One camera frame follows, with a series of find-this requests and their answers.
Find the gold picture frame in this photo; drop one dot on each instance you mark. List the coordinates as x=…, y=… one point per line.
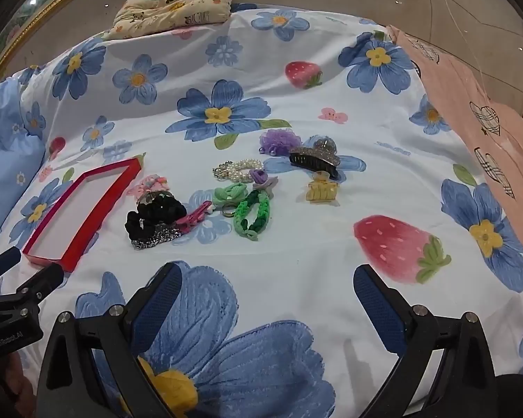
x=39, y=8

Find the yellow hair claw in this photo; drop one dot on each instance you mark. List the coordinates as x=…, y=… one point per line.
x=321, y=191

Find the gold mesh band watch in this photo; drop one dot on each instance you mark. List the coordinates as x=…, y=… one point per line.
x=152, y=240

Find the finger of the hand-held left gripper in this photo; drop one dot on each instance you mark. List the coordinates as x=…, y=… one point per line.
x=2, y=262
x=41, y=281

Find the panda print cushion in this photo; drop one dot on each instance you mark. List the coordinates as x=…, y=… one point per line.
x=178, y=8

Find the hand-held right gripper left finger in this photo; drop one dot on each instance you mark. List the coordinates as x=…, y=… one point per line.
x=157, y=305

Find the red shallow box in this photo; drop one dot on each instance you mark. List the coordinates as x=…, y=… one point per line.
x=83, y=209

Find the black glitter hair claw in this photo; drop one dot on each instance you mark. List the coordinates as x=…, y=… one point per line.
x=314, y=159

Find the floral strawberry bed sheet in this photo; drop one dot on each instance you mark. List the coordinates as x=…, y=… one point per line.
x=287, y=109

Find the black scrunchie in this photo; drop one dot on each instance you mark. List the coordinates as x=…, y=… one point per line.
x=157, y=213

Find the pink hair clip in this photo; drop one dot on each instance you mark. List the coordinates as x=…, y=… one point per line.
x=191, y=217

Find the purple flower hair clip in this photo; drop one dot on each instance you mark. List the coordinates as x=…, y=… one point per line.
x=279, y=141

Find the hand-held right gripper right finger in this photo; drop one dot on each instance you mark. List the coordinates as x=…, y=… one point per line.
x=377, y=309

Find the pink heart print cloth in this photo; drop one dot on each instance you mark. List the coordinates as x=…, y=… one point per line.
x=462, y=87

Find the pearl hair clip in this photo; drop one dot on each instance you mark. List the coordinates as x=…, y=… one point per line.
x=239, y=172

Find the light blue pillow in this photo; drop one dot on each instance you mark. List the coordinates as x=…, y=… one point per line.
x=4, y=161

